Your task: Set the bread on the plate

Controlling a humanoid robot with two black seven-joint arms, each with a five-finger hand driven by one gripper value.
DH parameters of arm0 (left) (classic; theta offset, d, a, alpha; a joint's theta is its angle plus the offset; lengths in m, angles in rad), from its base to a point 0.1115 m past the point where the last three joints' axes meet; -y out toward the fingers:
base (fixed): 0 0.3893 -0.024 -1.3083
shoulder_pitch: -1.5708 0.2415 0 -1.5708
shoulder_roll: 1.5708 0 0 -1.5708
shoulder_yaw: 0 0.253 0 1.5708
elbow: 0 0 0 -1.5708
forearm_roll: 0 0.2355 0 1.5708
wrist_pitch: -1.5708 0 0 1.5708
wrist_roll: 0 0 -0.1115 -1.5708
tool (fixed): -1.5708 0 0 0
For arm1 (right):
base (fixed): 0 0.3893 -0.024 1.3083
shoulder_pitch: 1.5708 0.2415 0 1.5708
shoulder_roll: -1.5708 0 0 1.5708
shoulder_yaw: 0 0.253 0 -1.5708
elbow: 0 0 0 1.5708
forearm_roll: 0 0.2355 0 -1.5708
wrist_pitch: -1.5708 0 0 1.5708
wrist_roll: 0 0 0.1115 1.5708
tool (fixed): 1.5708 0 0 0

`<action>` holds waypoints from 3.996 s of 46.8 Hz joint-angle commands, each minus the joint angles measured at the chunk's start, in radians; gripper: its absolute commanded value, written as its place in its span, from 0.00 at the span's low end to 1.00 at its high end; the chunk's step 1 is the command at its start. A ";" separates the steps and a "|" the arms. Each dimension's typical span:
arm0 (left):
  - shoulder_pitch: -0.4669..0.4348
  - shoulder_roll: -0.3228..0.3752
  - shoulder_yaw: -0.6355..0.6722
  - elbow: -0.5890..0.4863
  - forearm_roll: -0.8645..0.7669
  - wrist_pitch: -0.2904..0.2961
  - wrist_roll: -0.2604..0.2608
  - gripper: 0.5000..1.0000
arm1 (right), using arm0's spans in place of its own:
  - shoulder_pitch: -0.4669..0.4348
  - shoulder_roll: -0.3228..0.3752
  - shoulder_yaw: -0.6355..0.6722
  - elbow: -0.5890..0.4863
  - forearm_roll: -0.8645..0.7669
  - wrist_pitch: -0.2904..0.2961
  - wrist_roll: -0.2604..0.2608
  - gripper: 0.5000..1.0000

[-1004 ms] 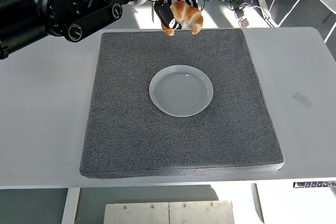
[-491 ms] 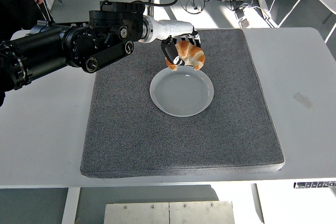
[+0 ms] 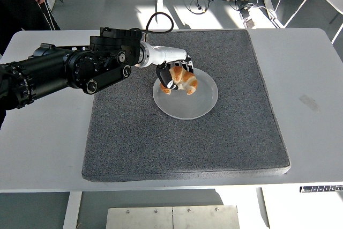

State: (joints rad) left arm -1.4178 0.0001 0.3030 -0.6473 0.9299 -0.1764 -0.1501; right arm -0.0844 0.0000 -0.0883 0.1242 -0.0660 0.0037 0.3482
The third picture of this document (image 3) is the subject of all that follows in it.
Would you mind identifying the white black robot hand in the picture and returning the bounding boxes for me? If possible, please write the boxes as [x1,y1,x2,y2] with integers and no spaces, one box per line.
[147,44,195,92]

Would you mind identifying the golden croissant bread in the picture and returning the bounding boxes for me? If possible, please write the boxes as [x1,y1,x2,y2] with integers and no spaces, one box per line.
[160,65,198,95]

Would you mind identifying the round white plate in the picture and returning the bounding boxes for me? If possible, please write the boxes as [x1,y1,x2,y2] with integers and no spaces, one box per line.
[152,68,219,120]

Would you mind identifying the grey metal plate with screws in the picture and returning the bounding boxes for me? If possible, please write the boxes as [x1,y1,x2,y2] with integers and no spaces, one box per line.
[106,204,241,229]

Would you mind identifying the grey floor power adapter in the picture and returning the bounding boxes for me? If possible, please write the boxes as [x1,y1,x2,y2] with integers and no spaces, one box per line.
[239,6,258,29]

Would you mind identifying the grey speckled square mat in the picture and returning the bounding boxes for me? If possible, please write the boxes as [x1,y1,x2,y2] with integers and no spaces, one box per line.
[81,28,291,183]

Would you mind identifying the white table leg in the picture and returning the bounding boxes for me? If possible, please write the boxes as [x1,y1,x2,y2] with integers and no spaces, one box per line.
[62,191,83,229]
[256,187,272,229]

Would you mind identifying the table height control panel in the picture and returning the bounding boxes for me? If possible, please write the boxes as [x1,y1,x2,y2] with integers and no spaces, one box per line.
[299,184,343,194]

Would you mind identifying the white desk frame leg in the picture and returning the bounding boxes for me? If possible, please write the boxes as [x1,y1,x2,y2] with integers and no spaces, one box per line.
[256,0,285,28]

